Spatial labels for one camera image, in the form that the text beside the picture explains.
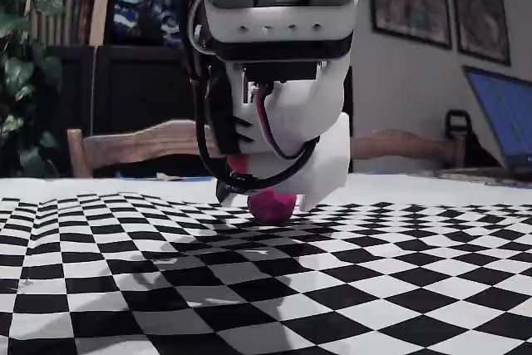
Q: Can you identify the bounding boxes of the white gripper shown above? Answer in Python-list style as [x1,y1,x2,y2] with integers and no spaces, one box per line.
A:
[207,57,350,212]

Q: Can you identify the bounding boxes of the pink faceted ball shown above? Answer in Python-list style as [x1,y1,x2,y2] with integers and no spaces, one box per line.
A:
[248,188,297,224]

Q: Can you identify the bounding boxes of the blue tape strip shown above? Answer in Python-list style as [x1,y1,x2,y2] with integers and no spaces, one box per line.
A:
[118,172,217,184]

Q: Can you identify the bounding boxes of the wooden chair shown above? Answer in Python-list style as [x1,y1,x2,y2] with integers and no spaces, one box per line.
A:
[66,119,221,180]
[351,129,466,169]

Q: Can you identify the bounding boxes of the black white checkered mat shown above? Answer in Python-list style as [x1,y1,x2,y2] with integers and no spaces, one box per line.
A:
[0,175,532,355]

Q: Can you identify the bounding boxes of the black cabinet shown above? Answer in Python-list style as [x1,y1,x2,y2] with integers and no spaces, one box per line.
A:
[45,43,354,177]

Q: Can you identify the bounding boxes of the black framed picture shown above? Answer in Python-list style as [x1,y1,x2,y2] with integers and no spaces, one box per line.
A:
[368,0,453,51]
[446,0,512,67]

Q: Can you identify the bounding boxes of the blue swirl painting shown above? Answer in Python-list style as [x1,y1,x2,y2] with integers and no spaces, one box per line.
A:
[110,0,188,47]

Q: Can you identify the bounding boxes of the open laptop blue screen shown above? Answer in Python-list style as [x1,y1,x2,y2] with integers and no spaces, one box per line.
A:
[461,64,532,181]

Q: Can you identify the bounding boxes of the wooden bookshelf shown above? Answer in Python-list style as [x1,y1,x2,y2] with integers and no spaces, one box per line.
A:
[24,0,200,47]

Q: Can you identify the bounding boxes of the row of upright books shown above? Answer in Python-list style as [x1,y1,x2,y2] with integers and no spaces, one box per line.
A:
[27,0,95,47]

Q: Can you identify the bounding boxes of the green leafy plant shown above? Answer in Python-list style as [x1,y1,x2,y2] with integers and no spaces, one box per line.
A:
[0,0,63,180]

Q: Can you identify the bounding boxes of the black cable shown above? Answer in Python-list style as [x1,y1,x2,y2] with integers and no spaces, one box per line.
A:
[189,0,321,190]

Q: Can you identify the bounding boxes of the red cable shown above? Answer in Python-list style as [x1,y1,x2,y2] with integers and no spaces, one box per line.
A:
[255,84,300,160]

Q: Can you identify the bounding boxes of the black handle object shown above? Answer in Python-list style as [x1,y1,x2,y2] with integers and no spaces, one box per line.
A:
[444,108,473,150]

